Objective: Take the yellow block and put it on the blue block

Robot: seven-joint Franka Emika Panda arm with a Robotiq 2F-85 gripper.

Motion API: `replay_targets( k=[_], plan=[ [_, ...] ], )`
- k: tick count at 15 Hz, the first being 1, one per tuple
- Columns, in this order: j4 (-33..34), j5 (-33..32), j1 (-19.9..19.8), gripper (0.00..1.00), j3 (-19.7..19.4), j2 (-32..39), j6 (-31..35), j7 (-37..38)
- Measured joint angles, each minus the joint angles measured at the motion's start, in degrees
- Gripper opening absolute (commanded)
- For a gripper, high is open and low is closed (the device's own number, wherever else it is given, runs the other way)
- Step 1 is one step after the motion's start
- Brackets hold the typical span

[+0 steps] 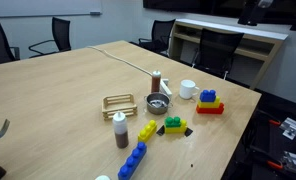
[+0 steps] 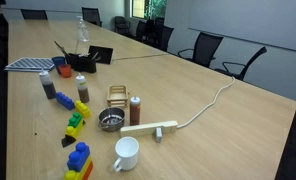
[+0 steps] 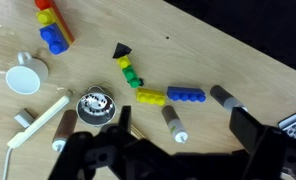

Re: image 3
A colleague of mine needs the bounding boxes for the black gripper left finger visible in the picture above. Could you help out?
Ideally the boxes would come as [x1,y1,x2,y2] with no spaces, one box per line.
[47,105,171,180]

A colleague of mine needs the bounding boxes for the white mug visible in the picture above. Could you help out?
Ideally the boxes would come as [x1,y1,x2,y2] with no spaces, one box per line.
[5,50,50,96]

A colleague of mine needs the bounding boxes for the black triangular piece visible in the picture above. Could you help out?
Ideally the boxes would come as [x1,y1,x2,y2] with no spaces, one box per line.
[112,42,133,60]

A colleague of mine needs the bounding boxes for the small grey box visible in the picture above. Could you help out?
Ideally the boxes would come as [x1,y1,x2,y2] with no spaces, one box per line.
[13,108,36,129]

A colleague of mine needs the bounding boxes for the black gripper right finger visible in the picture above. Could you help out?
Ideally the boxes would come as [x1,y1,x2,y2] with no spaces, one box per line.
[229,106,296,180]

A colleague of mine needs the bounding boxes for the blue small toy block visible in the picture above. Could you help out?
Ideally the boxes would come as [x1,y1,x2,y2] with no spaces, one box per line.
[38,22,71,56]

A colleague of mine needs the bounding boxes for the white cable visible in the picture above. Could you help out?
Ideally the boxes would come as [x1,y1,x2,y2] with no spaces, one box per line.
[1,146,14,180]

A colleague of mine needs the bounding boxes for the yellow toy block under green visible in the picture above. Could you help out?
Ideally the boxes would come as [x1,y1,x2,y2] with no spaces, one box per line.
[116,54,133,71]

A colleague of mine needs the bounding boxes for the blue long toy block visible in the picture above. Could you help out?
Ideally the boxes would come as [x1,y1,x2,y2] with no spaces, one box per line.
[166,85,207,104]

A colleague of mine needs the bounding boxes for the red small toy block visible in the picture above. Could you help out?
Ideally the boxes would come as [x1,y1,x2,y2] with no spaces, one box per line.
[33,0,56,11]

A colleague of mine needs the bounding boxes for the orange-red long toy block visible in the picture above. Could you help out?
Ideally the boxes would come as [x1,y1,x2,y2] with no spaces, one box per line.
[49,0,76,45]

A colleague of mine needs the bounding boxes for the metal bowl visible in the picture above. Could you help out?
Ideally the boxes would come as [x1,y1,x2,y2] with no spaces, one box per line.
[75,85,117,128]

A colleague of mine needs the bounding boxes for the yellow small toy block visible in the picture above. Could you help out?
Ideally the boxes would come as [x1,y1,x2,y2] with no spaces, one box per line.
[35,7,60,27]

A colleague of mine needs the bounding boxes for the white stick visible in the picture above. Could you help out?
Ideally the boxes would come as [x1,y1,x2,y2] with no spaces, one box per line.
[6,94,72,150]

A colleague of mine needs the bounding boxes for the yellow long toy block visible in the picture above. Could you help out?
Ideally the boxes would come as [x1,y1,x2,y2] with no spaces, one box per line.
[135,87,167,108]

